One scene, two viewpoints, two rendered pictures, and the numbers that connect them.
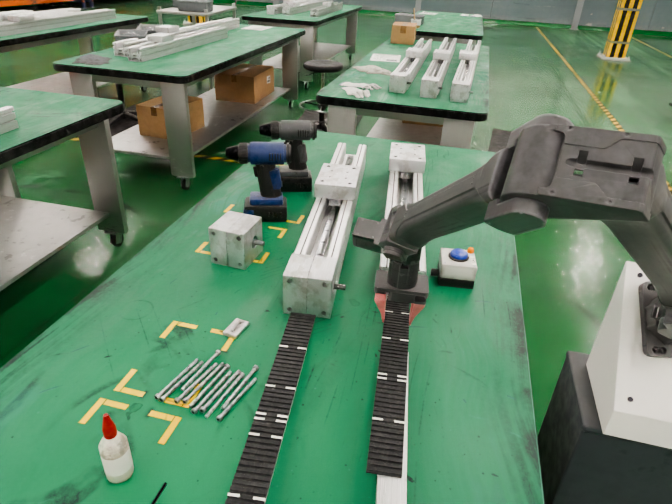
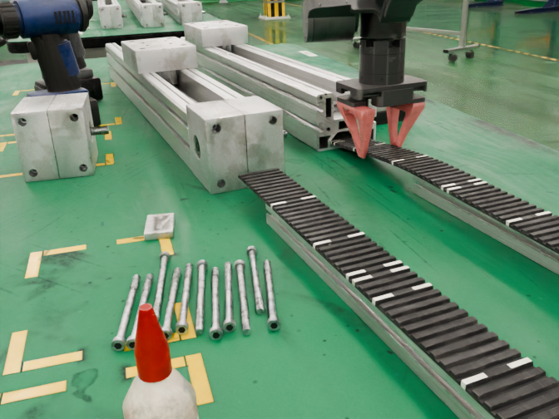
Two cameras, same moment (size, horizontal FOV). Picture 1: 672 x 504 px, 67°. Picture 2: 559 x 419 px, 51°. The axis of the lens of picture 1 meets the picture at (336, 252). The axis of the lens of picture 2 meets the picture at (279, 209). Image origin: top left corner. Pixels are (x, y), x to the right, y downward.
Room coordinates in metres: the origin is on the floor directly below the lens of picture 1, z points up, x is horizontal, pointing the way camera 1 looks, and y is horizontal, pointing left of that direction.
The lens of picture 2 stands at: (0.22, 0.34, 1.05)
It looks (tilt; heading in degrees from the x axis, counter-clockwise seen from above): 23 degrees down; 332
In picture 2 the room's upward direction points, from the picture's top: 2 degrees counter-clockwise
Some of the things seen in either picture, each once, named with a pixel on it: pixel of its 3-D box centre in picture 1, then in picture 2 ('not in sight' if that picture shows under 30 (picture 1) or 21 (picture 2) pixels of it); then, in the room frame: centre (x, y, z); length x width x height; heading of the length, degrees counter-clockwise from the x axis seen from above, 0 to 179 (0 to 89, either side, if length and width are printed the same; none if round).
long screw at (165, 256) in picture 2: (201, 369); (160, 283); (0.67, 0.23, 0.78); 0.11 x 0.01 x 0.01; 157
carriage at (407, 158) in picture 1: (406, 161); (215, 38); (1.57, -0.21, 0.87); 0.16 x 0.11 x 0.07; 174
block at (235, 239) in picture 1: (241, 240); (66, 135); (1.07, 0.23, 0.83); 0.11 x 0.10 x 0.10; 74
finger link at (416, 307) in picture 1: (405, 304); (388, 120); (0.83, -0.14, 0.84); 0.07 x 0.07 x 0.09; 84
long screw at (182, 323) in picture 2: (204, 382); (185, 294); (0.64, 0.22, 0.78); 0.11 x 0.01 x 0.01; 156
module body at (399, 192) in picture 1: (403, 207); (253, 76); (1.32, -0.19, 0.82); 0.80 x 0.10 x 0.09; 174
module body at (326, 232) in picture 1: (337, 201); (161, 86); (1.34, 0.00, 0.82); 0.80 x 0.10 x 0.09; 174
